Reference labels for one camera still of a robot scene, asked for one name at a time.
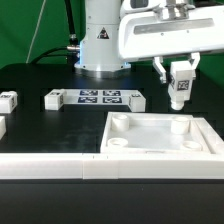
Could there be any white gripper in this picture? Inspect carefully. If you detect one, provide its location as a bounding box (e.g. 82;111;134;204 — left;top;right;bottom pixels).
118;5;224;84

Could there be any white square table top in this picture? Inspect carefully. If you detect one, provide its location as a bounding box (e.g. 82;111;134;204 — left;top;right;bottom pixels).
100;111;216;155

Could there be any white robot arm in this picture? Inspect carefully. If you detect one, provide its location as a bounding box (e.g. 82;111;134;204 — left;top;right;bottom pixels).
77;0;224;82

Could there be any white U-shaped obstacle fence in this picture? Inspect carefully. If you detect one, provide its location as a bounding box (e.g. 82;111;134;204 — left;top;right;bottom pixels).
0;119;224;179

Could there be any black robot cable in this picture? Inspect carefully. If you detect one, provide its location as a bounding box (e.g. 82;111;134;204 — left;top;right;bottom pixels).
30;0;82;64

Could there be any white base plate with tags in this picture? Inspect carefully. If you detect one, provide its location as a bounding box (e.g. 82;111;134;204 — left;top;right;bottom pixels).
44;89;146;112

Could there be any white thin cable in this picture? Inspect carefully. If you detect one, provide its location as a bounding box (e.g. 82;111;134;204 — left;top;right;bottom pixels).
25;0;48;64

